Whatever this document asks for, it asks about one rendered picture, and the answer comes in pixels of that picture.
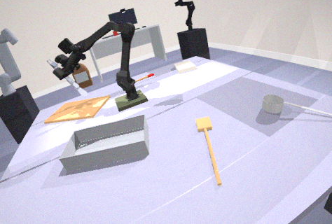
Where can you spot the light wooden board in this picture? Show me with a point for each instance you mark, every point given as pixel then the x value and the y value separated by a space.
pixel 82 109

